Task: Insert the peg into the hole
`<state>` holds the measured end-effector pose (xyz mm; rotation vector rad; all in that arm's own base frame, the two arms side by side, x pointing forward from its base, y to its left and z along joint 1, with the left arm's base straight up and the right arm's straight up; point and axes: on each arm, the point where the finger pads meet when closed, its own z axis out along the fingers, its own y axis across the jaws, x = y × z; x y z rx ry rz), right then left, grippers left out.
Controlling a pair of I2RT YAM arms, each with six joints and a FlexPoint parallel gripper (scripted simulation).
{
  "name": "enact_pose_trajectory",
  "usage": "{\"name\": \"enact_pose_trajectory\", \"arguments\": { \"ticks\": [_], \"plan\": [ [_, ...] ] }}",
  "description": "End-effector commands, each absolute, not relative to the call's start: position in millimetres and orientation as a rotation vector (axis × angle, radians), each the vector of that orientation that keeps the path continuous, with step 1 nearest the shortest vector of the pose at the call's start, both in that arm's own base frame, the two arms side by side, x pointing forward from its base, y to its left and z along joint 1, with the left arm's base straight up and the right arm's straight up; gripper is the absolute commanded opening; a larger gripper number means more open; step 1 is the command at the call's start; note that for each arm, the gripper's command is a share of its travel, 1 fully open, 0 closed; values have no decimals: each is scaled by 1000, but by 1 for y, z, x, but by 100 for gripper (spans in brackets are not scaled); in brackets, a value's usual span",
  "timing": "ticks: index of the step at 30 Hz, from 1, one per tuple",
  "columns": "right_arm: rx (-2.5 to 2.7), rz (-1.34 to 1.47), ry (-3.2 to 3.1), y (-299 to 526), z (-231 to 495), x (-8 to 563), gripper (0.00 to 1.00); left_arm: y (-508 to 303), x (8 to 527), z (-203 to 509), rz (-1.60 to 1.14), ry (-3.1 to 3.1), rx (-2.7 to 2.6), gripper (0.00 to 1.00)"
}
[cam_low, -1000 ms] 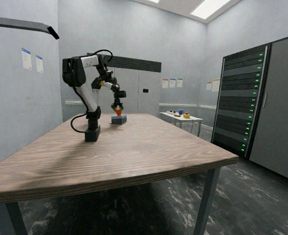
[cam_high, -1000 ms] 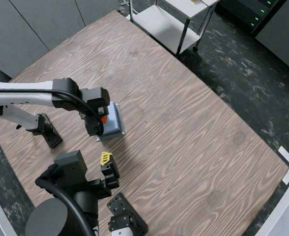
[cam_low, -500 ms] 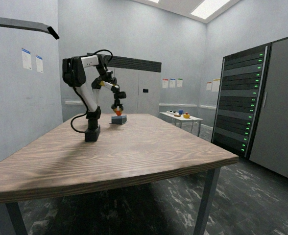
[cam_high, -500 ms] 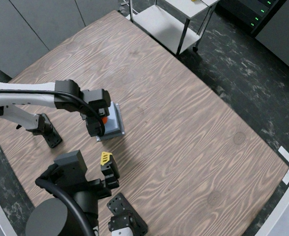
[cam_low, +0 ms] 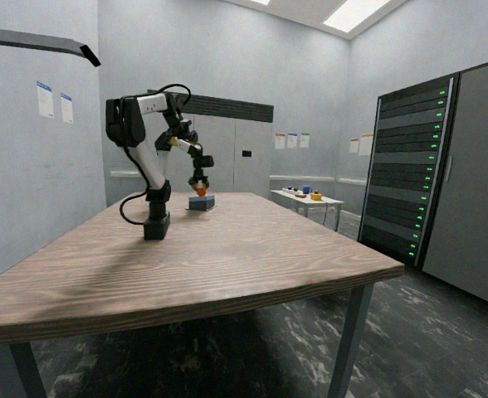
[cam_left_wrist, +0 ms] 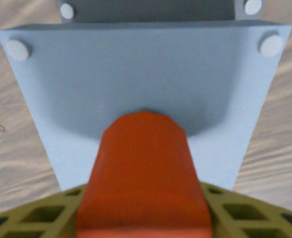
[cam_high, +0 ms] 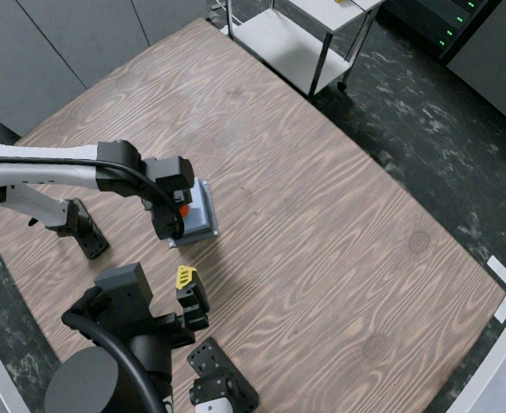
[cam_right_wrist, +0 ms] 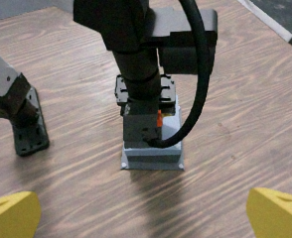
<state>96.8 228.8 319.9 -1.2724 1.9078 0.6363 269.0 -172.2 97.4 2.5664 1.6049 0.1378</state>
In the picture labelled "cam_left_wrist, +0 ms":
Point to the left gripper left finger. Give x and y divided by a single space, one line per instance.
61 207

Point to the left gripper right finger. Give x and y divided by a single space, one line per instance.
236 215

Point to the light blue plate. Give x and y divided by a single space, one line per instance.
207 76

